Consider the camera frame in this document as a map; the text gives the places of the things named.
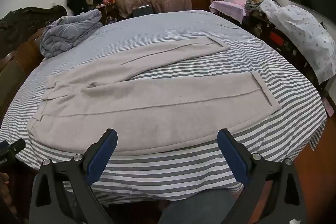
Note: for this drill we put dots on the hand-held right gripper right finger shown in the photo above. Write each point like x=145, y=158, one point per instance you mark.
x=233, y=158

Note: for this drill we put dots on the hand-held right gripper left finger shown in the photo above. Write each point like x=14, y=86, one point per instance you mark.
x=101, y=157

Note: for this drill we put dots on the beige pants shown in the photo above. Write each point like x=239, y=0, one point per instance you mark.
x=157, y=98

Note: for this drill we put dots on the person's left hand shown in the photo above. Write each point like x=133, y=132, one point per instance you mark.
x=4, y=192

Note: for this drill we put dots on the bed with striped sheet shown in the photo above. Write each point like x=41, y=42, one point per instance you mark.
x=170, y=174

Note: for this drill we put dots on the dark wooden headboard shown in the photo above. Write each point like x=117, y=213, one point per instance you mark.
x=21, y=56

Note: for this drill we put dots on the dark low cabinet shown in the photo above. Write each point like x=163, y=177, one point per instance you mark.
x=278, y=37

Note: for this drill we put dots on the folded blue-grey quilt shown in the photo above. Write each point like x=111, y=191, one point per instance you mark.
x=68, y=32

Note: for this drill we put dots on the white polka dot cloth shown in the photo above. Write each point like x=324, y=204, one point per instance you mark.
x=302, y=29

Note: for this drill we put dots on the purple table cloth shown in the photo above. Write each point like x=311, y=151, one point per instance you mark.
x=228, y=8

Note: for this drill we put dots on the dark storage box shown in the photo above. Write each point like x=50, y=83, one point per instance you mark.
x=141, y=11

